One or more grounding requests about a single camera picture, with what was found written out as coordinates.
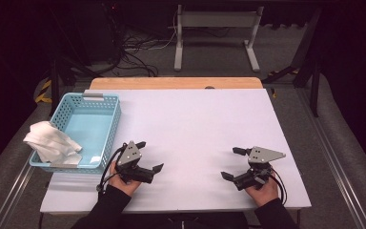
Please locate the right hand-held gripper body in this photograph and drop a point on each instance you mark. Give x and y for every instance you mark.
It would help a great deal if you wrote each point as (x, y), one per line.
(262, 155)

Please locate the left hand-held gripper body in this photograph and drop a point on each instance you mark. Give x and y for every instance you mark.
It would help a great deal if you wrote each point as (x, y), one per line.
(129, 156)

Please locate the person's left hand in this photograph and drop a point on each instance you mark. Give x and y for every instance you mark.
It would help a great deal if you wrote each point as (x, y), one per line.
(124, 187)

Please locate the person's right hand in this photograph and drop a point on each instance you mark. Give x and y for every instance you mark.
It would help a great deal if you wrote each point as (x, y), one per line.
(265, 192)

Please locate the light blue plastic basket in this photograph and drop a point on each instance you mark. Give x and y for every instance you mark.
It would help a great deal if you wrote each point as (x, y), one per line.
(85, 127)

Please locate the person's black clothed torso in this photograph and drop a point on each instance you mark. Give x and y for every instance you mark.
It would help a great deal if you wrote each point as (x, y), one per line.
(184, 222)

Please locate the white crumpled cloth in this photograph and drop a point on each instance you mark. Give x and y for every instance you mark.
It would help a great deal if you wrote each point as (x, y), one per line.
(49, 141)

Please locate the yellow black striped tape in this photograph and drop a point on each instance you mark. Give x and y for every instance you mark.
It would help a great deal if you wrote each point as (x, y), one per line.
(282, 72)
(43, 92)

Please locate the black metal stand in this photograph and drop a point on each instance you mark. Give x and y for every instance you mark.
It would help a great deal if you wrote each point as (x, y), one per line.
(54, 86)
(313, 73)

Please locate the metal floor rail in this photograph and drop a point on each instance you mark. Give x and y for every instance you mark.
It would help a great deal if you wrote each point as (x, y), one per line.
(336, 159)
(12, 197)

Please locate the white metal stand frame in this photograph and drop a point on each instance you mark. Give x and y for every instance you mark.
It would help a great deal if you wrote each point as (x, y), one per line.
(217, 19)

